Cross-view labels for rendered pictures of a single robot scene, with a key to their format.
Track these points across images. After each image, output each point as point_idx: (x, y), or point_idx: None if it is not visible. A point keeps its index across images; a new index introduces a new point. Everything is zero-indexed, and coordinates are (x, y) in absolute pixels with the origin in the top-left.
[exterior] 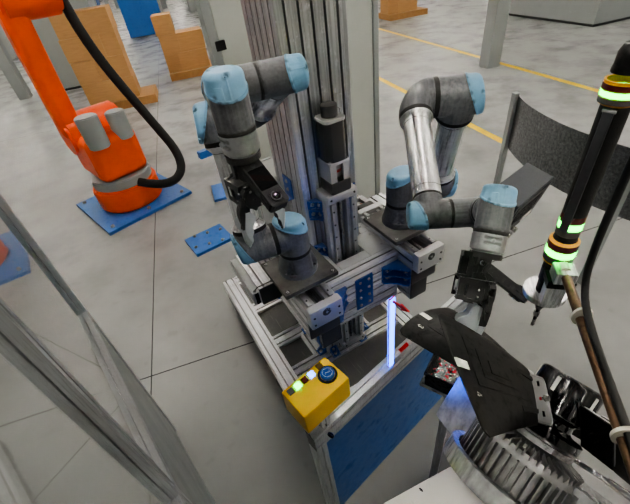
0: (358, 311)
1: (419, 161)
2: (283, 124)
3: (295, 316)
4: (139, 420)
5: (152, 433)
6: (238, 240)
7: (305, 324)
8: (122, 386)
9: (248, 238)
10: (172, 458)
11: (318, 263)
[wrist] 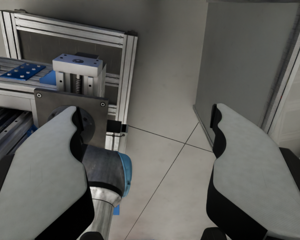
0: (45, 65)
1: None
2: None
3: (104, 94)
4: (283, 80)
5: (261, 76)
6: (122, 185)
7: (103, 75)
8: (268, 119)
9: (244, 117)
10: (244, 62)
11: (48, 115)
